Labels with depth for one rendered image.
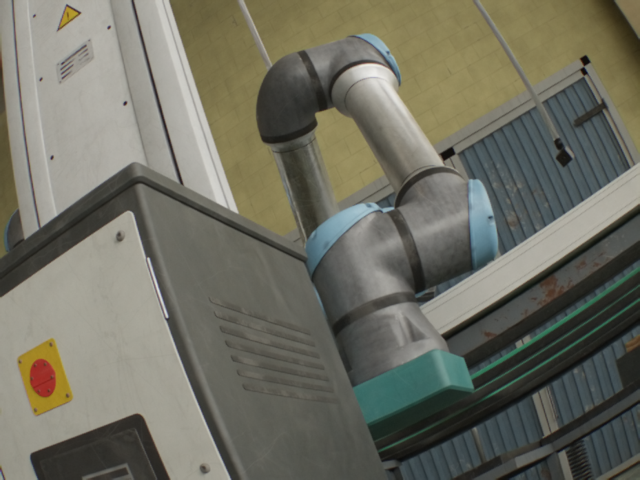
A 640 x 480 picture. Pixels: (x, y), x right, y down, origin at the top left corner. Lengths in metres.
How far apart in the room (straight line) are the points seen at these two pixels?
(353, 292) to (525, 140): 7.62
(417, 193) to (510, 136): 7.57
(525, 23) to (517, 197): 1.88
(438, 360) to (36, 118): 0.73
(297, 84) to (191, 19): 9.86
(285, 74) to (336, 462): 0.87
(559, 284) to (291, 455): 1.03
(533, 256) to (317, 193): 0.41
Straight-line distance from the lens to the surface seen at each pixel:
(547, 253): 1.74
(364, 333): 1.25
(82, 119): 1.41
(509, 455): 2.22
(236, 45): 10.82
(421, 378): 1.20
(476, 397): 2.68
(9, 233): 1.83
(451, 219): 1.30
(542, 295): 1.75
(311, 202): 1.68
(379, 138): 1.46
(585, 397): 8.35
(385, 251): 1.28
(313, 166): 1.66
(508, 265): 1.76
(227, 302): 0.82
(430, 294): 1.92
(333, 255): 1.29
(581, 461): 2.44
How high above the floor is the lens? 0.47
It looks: 21 degrees up
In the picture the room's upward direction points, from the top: 21 degrees counter-clockwise
